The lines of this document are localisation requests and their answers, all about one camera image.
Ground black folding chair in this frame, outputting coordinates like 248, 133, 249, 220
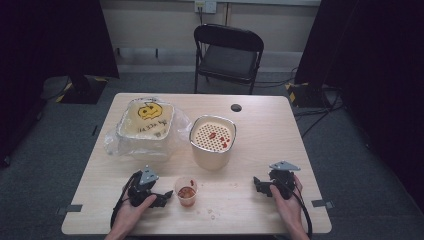
193, 23, 265, 96

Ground white wall socket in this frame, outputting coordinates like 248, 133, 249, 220
194, 0, 218, 15

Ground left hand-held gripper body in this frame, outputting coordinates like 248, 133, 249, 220
127, 164, 160, 208

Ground person's right hand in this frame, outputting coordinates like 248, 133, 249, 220
269, 174, 305, 231

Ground person's left hand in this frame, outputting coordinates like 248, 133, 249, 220
112, 194, 158, 234

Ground black curtain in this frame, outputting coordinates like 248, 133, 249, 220
294, 0, 424, 204
0, 0, 120, 168

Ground right hand-held gripper black cable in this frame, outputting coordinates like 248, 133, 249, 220
292, 185, 314, 240

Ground foil takeaway box smiley lid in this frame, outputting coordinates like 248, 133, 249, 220
115, 98, 176, 141

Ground cream bin with perforated strainer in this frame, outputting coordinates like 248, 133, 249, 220
188, 114, 238, 172

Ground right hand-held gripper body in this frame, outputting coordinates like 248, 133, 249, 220
267, 160, 302, 201

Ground black stand base striped tape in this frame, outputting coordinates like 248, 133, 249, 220
284, 81, 332, 109

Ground small clear cup red sauce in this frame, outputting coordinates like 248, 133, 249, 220
174, 176, 199, 208

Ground black floor cables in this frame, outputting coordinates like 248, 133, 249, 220
293, 85, 345, 138

